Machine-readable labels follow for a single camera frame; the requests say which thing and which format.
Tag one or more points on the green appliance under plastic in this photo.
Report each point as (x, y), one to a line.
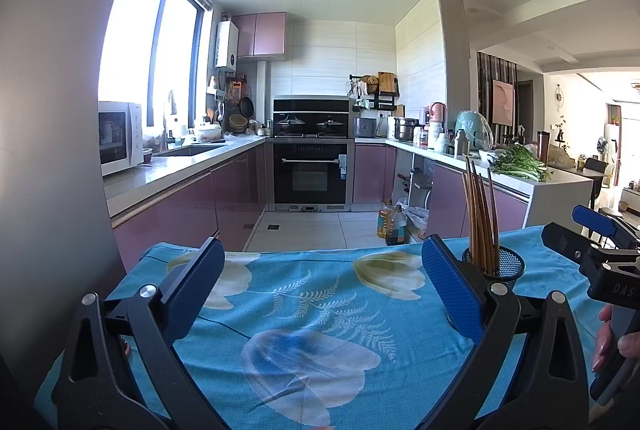
(475, 128)

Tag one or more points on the white casserole pot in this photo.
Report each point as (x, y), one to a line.
(207, 133)

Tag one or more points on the round woven basket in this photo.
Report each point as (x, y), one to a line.
(238, 123)

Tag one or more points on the bundle of bamboo chopsticks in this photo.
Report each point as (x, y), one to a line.
(480, 220)

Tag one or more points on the purple peninsula base cabinets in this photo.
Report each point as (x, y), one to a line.
(450, 200)

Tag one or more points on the silver rice cooker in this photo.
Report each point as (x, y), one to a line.
(365, 128)

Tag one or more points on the clear plastic bag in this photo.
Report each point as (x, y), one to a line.
(417, 220)

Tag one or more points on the yellow cooking oil bottle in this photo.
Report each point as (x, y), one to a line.
(384, 220)

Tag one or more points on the bunch of green vegetables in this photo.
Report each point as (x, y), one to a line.
(520, 164)

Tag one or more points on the black integrated stove oven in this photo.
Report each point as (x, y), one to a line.
(310, 172)

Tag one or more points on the black mesh holder cup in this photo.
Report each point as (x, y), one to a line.
(510, 267)

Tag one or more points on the dark slatted room screen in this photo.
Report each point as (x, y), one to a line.
(485, 70)

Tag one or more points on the wooden cutting board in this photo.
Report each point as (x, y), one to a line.
(388, 83)

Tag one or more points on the kitchen window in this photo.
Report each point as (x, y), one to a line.
(135, 35)

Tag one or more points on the person's right hand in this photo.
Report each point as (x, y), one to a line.
(604, 340)

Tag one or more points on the white wall water heater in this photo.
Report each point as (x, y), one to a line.
(227, 43)

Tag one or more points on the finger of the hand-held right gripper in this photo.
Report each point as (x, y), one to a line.
(575, 250)
(597, 219)

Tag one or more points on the dark travel tumbler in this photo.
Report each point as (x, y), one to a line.
(543, 145)

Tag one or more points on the steel vacuum bottle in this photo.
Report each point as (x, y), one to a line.
(461, 143)

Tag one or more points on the steel stockpot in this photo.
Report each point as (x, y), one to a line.
(406, 129)

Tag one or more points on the black wall rack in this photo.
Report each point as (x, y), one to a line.
(382, 103)

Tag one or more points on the decorative wall clock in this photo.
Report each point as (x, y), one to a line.
(559, 94)

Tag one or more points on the pink wall cabinet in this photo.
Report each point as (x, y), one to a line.
(260, 35)

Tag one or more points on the steel sink faucet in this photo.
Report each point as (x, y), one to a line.
(166, 130)

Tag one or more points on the black dining chair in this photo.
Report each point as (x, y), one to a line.
(596, 166)

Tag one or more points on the white microwave oven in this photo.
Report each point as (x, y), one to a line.
(120, 138)

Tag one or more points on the hanging black frying pan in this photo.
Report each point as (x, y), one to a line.
(247, 106)

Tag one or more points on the blue floral tablecloth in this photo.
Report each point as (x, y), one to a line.
(310, 310)

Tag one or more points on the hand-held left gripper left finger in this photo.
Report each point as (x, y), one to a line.
(192, 290)

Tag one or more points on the purple base cabinets with sink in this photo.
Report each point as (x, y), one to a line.
(190, 205)

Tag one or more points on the dark dining table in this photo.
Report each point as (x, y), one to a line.
(570, 166)

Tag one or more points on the pink electric kettle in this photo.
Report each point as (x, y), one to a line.
(437, 115)

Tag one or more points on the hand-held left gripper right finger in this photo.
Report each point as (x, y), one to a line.
(452, 285)

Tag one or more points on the dark cooking oil bottle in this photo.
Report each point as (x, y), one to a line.
(397, 227)

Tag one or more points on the pink wall painting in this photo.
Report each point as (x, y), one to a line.
(502, 103)

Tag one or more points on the black pot with glass lid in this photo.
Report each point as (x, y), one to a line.
(291, 125)
(330, 126)

